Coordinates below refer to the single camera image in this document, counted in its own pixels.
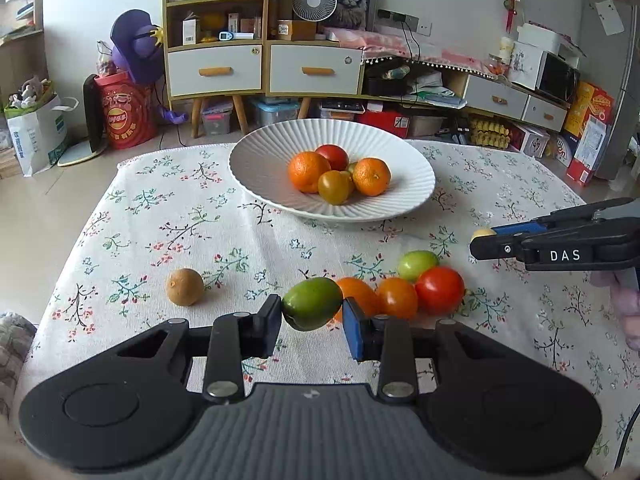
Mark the pink cloth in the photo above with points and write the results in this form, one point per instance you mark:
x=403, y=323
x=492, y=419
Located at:
x=375, y=45

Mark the grey cushion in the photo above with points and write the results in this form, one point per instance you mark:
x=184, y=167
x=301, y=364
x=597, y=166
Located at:
x=16, y=337

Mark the clear storage box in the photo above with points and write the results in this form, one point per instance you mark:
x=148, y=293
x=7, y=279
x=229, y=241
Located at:
x=271, y=112

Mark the orange cherry tomato upper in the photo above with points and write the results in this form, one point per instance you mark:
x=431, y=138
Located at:
x=362, y=293

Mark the wooden bookshelf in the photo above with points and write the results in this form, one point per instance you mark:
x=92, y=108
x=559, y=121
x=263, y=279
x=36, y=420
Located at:
x=22, y=44

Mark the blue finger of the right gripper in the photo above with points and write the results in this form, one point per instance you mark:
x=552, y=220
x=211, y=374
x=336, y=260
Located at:
x=520, y=228
x=500, y=246

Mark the orange cherry tomato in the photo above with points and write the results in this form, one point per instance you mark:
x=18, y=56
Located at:
x=398, y=298
x=362, y=293

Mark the large orange mandarin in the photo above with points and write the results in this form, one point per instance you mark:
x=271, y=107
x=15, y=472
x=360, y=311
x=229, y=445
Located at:
x=305, y=170

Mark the white paper bag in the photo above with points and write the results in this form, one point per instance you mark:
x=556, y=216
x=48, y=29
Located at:
x=40, y=138

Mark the white ribbed plate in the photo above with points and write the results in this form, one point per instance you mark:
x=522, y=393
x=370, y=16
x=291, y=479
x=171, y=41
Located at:
x=259, y=163

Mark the yellow-orange cherry tomato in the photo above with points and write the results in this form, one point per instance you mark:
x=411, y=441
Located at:
x=335, y=187

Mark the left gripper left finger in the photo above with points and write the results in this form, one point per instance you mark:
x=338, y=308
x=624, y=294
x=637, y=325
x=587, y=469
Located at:
x=232, y=339

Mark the round red tomato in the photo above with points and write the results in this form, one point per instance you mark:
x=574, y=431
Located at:
x=335, y=155

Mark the red tomato with stem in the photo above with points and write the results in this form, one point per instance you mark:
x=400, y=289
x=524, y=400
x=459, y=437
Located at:
x=440, y=290

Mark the right hand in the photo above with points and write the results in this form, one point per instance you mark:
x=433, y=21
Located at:
x=625, y=302

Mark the white drawer cabinet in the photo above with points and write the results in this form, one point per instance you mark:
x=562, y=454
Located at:
x=262, y=66

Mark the red round bucket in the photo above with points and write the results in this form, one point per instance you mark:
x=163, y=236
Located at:
x=127, y=111

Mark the tan longan far left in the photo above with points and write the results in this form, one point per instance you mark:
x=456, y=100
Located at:
x=184, y=287

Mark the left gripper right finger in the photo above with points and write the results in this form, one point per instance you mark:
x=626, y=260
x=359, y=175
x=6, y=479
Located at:
x=394, y=344

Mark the low wooden bench cabinet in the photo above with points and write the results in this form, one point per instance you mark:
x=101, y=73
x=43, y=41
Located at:
x=471, y=92

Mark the small white desk fan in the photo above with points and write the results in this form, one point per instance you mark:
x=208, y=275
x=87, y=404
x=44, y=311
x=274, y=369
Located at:
x=314, y=11

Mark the small tan longan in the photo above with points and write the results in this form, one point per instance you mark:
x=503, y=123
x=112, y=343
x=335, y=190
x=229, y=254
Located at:
x=482, y=232

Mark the purple plush toy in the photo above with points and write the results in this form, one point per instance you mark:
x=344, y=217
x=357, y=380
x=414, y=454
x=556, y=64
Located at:
x=138, y=46

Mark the green jujube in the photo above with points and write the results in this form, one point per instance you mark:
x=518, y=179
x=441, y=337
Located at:
x=310, y=304
x=413, y=264

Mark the orange cherry tomato lower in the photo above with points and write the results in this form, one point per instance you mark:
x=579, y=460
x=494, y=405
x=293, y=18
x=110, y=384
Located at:
x=398, y=298

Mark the red box under bench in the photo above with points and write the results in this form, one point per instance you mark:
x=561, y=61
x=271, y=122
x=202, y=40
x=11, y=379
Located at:
x=390, y=121

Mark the floral tablecloth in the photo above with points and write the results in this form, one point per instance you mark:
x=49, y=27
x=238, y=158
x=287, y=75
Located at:
x=183, y=209

